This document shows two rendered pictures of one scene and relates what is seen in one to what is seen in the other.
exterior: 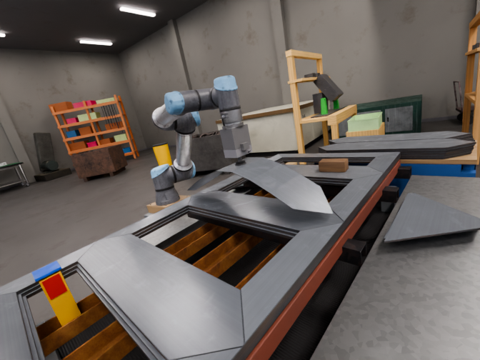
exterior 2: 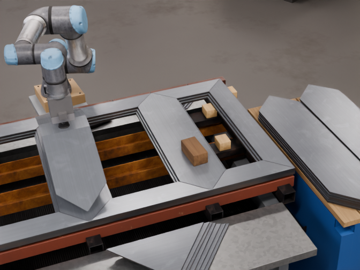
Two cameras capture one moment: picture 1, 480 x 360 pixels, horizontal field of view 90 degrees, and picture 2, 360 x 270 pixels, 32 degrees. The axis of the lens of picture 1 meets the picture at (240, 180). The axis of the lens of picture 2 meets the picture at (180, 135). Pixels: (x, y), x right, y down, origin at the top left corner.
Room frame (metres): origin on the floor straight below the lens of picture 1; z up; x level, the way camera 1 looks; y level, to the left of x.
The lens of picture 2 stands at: (-0.66, -1.28, 2.27)
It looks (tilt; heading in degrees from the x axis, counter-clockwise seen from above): 34 degrees down; 27
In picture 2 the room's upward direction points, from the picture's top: 3 degrees counter-clockwise
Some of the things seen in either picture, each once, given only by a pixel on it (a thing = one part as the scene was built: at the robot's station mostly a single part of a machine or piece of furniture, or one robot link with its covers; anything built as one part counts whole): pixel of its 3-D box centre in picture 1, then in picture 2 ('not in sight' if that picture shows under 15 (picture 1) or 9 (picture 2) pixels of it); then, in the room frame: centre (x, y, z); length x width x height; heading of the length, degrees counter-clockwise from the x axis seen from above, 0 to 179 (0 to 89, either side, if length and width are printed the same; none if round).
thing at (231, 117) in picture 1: (231, 117); (55, 85); (0.87, -0.01, 1.18); 0.08 x 0.08 x 0.05
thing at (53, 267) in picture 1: (47, 272); not in sight; (0.61, 0.58, 0.88); 0.06 x 0.06 x 0.02; 45
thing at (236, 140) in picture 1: (237, 139); (59, 106); (0.87, -0.02, 1.10); 0.10 x 0.09 x 0.16; 43
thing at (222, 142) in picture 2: not in sight; (222, 142); (1.28, -0.49, 0.79); 0.06 x 0.05 x 0.04; 45
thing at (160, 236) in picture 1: (211, 206); (96, 121); (1.38, 0.21, 0.67); 1.30 x 0.20 x 0.03; 135
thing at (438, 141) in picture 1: (385, 146); (334, 141); (1.42, -0.91, 0.82); 0.80 x 0.40 x 0.06; 45
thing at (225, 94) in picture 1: (226, 93); (53, 65); (0.88, -0.01, 1.26); 0.09 x 0.08 x 0.11; 28
